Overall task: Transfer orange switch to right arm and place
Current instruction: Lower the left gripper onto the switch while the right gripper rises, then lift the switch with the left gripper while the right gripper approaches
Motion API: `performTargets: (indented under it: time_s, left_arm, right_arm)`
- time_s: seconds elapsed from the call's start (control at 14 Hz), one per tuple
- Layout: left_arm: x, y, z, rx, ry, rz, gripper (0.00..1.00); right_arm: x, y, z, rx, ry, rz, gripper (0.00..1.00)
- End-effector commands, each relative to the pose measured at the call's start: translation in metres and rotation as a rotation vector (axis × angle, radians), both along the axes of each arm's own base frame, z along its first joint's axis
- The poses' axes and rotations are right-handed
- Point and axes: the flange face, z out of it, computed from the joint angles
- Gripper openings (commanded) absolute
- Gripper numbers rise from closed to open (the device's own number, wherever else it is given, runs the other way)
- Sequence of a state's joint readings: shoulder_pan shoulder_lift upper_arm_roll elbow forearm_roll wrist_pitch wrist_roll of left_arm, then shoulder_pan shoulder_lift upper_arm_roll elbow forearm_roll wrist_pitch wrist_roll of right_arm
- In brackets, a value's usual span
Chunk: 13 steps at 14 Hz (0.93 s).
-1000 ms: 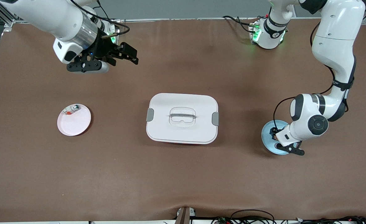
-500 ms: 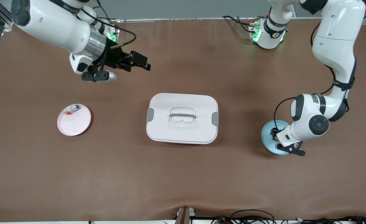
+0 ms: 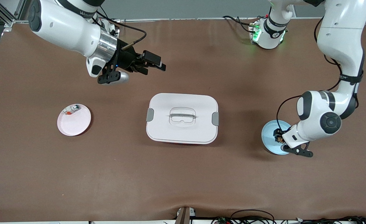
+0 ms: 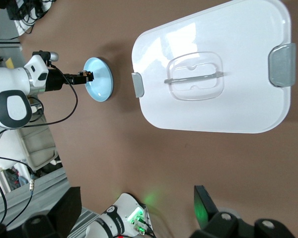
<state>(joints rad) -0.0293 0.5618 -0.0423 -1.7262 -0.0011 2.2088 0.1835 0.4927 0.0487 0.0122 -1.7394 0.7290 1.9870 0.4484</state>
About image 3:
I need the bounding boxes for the light blue round plate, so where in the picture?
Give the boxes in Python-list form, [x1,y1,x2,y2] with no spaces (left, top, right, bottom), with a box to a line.
[261,120,295,155]

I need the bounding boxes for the white lidded storage box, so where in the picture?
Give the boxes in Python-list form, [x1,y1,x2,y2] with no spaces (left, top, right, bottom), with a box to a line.
[146,93,220,145]

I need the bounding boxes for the pale pink round plate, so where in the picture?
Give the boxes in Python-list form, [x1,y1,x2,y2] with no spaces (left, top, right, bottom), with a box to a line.
[57,104,92,137]

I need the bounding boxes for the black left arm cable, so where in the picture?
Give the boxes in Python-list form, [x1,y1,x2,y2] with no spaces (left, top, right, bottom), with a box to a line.
[276,17,342,131]

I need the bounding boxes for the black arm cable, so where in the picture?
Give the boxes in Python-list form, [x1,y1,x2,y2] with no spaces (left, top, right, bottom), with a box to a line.
[96,9,148,52]
[276,17,342,131]

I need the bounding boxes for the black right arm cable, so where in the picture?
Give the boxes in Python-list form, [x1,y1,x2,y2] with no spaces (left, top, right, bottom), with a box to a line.
[96,9,148,52]

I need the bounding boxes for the aluminium table edge rail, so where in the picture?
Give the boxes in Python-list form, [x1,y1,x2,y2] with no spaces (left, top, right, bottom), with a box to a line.
[121,18,266,22]

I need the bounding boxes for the black cable loop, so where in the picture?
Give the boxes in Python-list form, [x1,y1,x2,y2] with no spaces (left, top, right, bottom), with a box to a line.
[211,209,277,224]

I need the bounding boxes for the black base cable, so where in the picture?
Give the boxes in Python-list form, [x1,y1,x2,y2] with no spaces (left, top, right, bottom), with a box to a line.
[222,15,258,34]

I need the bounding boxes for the black cable bundle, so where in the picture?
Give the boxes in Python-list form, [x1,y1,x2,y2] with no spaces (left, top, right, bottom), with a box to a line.
[295,215,366,224]

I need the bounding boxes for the aluminium frame strut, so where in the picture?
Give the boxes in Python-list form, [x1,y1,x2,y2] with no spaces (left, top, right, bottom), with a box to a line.
[0,0,26,31]

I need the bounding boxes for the brown camera stand post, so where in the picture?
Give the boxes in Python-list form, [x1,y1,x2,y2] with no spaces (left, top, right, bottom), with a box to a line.
[174,206,196,224]

